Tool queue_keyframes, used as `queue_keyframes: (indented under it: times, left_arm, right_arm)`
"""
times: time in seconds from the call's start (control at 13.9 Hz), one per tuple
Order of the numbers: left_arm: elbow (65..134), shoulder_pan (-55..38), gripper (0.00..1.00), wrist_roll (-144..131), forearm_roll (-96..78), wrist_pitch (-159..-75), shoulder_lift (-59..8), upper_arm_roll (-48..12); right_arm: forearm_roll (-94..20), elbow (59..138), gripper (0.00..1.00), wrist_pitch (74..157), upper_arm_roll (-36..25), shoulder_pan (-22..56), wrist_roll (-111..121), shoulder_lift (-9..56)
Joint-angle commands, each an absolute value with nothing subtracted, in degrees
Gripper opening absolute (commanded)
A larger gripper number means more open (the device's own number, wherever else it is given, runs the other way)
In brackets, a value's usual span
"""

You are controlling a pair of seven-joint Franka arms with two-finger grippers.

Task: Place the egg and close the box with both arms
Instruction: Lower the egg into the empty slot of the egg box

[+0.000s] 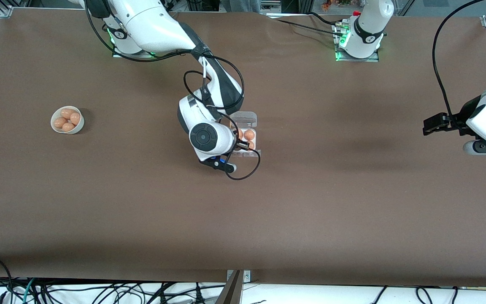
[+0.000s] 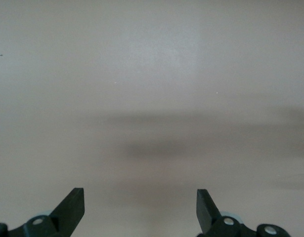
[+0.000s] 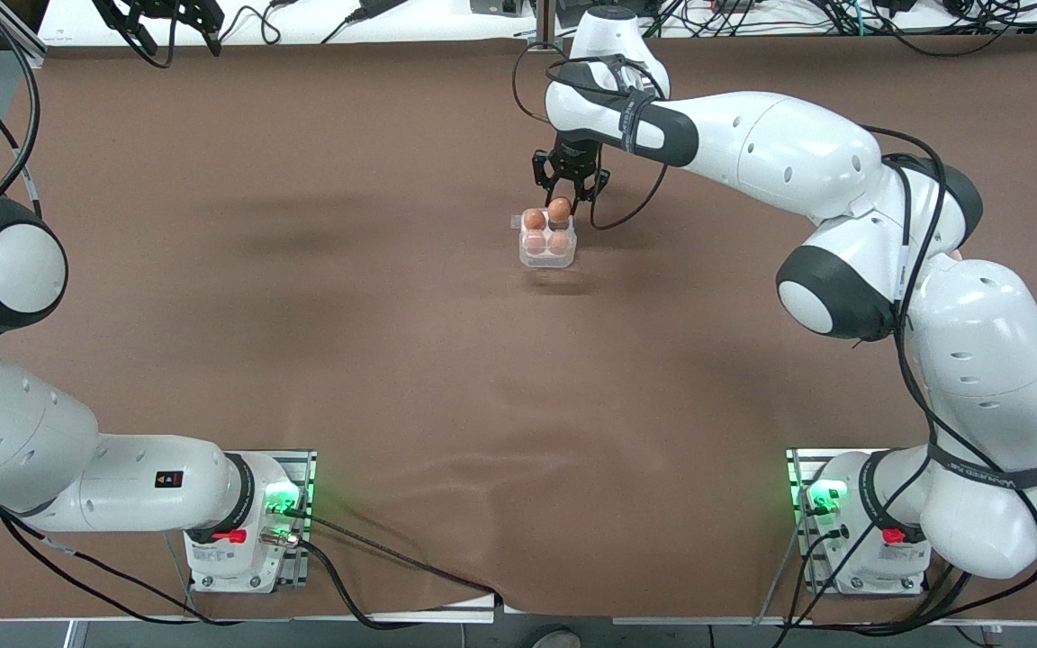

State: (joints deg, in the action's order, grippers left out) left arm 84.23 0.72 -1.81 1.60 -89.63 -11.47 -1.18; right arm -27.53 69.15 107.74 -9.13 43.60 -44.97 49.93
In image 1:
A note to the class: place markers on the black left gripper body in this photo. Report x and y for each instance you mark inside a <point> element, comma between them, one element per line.
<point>457,121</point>

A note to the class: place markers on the clear plastic egg box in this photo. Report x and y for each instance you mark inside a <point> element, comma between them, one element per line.
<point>249,119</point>

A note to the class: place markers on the white round bowl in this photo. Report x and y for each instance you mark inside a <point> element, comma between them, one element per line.
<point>77,128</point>

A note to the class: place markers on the orange background objects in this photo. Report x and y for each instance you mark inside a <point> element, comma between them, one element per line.
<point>336,4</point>

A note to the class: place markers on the dark slanted pole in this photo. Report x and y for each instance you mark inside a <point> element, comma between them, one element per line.
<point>231,291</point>

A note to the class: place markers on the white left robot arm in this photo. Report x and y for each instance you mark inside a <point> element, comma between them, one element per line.
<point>367,25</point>

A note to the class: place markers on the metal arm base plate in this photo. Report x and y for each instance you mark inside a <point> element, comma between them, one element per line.
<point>373,60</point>
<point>118,55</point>

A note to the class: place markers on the metal table edge bracket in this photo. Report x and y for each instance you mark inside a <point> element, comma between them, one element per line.
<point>247,276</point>

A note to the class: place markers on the person in grey trousers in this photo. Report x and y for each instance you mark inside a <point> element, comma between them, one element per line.
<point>241,5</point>

